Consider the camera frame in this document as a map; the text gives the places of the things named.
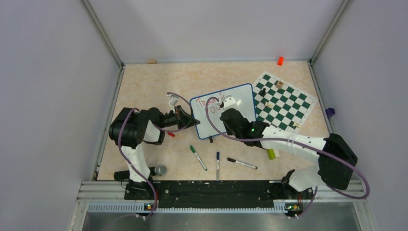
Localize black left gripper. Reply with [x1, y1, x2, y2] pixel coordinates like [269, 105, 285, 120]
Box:
[158, 105, 200, 130]

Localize blue framed whiteboard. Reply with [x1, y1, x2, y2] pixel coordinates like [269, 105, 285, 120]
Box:
[190, 83, 256, 140]

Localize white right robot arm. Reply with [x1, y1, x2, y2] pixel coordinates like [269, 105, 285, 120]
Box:
[220, 108, 358, 198]

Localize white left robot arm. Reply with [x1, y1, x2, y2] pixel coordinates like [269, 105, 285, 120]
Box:
[109, 105, 200, 199]

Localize green whiteboard marker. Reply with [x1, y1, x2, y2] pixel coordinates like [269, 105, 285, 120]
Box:
[190, 145, 208, 171]

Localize blue whiteboard marker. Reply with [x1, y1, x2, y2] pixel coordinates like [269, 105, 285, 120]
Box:
[216, 152, 220, 181]

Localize black whiteboard marker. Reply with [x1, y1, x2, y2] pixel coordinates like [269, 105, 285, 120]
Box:
[227, 157, 258, 169]

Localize green white toy brick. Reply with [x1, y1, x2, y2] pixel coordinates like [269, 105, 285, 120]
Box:
[267, 149, 280, 160]

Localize green white chess mat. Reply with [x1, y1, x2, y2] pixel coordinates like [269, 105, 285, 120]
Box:
[253, 72, 318, 133]

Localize black microphone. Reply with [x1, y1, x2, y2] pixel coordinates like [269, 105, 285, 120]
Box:
[114, 165, 167, 181]

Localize orange block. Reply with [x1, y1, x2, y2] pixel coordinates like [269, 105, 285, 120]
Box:
[277, 56, 284, 66]

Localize purple object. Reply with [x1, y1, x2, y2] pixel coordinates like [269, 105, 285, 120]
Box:
[325, 108, 336, 118]

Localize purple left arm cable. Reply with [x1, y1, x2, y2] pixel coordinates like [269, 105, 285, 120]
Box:
[116, 91, 193, 220]

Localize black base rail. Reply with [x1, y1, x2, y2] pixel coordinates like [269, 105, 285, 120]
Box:
[124, 180, 313, 209]

